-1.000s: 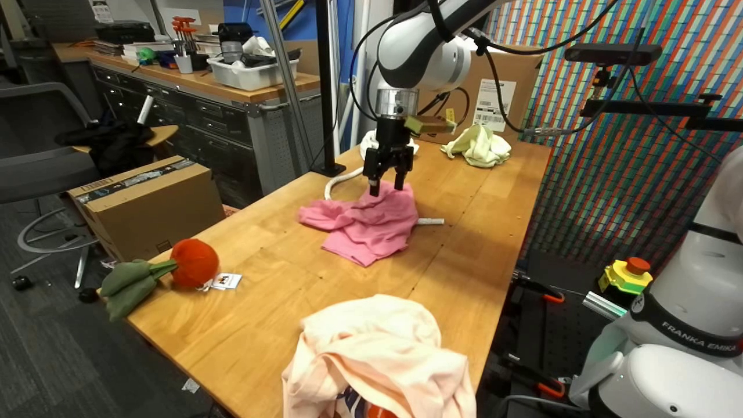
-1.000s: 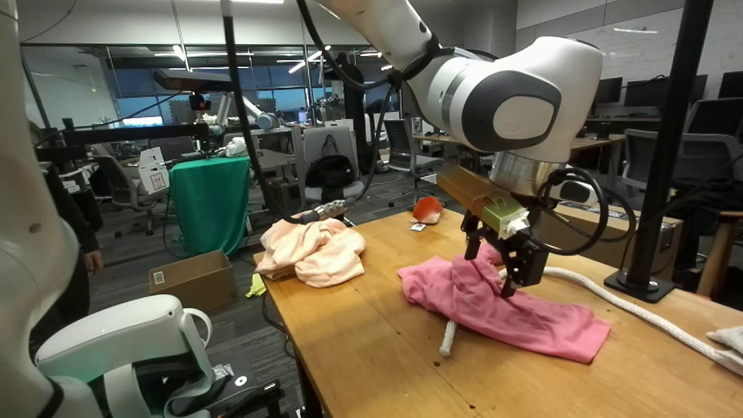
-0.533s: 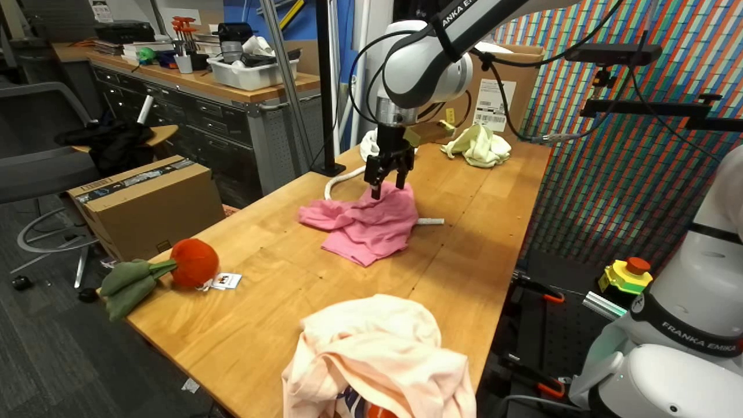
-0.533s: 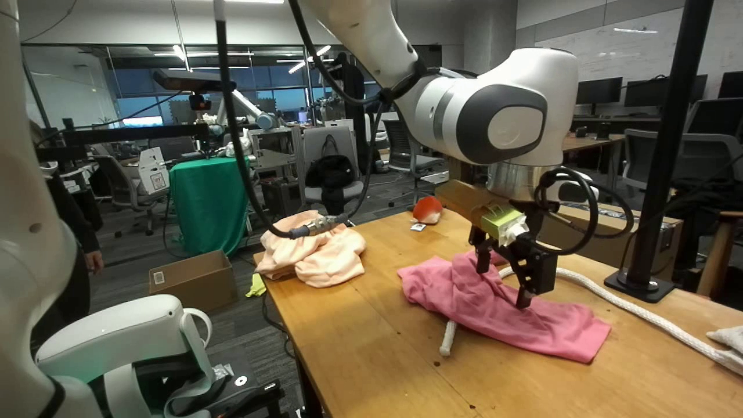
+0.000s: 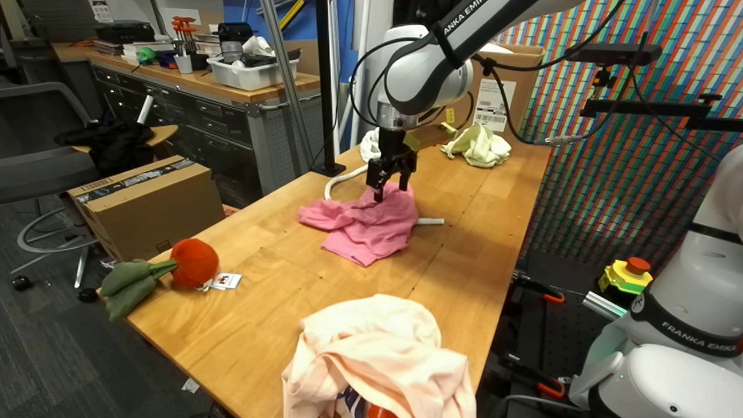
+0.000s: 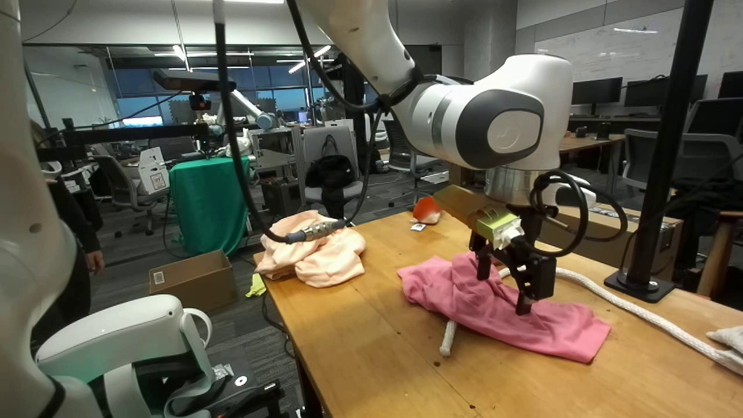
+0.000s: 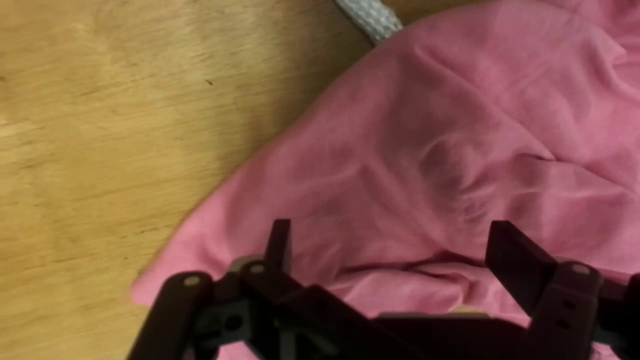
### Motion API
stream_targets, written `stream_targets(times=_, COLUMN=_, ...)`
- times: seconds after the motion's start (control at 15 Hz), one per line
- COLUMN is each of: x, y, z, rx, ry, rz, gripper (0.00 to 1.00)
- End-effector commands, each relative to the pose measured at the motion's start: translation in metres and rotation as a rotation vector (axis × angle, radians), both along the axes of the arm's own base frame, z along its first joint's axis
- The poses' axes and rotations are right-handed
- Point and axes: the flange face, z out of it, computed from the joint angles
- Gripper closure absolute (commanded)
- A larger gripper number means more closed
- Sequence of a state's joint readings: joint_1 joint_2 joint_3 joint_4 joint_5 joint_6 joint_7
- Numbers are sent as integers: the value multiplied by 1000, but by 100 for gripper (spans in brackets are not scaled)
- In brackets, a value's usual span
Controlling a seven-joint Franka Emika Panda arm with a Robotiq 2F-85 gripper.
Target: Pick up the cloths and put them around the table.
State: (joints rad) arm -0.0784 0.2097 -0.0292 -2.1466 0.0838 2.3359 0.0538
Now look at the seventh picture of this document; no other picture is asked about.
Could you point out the magenta pink cloth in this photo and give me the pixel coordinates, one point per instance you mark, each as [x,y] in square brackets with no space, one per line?
[432,146]

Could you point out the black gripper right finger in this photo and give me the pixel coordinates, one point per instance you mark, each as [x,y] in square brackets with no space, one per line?
[526,266]

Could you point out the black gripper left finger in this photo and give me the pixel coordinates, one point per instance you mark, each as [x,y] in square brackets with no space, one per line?
[281,243]

